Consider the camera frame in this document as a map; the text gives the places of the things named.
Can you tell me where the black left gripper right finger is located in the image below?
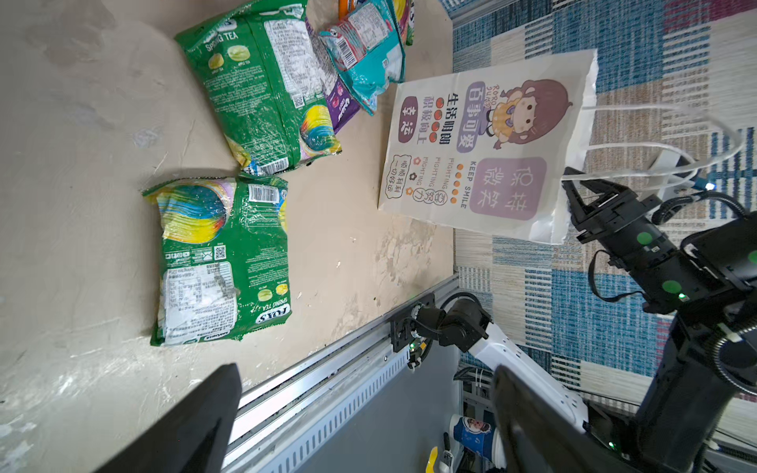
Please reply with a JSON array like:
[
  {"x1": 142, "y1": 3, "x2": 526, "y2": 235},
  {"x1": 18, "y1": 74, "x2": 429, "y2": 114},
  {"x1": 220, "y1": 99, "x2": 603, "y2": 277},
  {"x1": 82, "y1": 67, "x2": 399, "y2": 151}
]
[{"x1": 492, "y1": 366, "x2": 636, "y2": 472}]

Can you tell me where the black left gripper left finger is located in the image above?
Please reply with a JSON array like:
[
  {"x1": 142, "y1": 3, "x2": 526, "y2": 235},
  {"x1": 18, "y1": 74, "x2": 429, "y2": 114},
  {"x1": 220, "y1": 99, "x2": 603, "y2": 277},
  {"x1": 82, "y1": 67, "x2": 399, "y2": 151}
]
[{"x1": 98, "y1": 364, "x2": 242, "y2": 472}]

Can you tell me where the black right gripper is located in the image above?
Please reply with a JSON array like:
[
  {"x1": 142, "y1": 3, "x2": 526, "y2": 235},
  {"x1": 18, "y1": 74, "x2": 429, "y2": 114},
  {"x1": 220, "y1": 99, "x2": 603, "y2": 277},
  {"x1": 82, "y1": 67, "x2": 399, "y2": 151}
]
[{"x1": 562, "y1": 168, "x2": 739, "y2": 313}]

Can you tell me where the white printed paper bag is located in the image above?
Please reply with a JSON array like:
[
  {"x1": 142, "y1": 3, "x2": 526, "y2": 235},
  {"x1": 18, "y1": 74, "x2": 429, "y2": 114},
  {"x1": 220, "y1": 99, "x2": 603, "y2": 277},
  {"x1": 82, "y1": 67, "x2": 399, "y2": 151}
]
[{"x1": 378, "y1": 49, "x2": 601, "y2": 246}]

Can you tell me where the green spring tea bag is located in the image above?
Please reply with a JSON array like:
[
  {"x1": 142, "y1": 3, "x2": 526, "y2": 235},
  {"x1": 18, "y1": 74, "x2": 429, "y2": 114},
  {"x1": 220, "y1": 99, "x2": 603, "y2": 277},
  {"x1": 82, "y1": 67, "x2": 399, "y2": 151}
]
[
  {"x1": 175, "y1": 1, "x2": 342, "y2": 175},
  {"x1": 143, "y1": 173, "x2": 293, "y2": 346}
]

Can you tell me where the teal snack bag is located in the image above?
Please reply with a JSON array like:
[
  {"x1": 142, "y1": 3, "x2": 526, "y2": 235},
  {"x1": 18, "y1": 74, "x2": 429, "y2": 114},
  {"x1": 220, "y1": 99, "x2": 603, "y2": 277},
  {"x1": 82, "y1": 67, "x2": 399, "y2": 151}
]
[{"x1": 319, "y1": 0, "x2": 405, "y2": 115}]

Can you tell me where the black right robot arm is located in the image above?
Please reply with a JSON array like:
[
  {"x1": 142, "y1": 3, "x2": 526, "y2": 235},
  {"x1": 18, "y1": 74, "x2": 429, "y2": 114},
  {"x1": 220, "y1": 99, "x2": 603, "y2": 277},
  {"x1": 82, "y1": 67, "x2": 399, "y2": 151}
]
[{"x1": 563, "y1": 168, "x2": 756, "y2": 472}]

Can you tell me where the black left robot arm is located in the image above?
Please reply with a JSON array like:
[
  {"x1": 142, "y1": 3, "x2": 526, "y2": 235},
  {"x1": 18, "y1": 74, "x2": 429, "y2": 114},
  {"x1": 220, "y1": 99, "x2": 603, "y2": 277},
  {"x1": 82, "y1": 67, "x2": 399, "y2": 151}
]
[{"x1": 104, "y1": 292, "x2": 632, "y2": 472}]

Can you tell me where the pink fruits candy bag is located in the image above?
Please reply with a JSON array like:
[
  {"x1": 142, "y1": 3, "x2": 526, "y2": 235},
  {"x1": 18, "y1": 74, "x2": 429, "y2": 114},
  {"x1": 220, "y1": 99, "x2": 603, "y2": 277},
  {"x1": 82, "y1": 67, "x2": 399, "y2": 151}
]
[{"x1": 392, "y1": 0, "x2": 415, "y2": 47}]

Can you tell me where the purple snack bag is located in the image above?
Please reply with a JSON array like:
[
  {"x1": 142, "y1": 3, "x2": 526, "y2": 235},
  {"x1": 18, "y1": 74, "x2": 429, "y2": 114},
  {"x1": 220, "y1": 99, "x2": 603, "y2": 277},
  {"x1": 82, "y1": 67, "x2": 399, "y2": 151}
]
[{"x1": 306, "y1": 20, "x2": 361, "y2": 133}]

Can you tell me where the blue paper cup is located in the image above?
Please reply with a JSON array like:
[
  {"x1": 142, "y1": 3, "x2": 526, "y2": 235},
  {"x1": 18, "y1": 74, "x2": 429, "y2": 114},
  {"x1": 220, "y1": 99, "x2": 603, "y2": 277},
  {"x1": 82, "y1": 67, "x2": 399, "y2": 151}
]
[{"x1": 449, "y1": 415, "x2": 497, "y2": 460}]

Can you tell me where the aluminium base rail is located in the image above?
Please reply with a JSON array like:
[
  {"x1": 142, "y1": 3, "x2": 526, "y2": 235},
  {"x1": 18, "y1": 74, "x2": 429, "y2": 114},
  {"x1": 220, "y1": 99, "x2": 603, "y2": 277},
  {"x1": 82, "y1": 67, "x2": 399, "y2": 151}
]
[{"x1": 222, "y1": 276, "x2": 459, "y2": 472}]

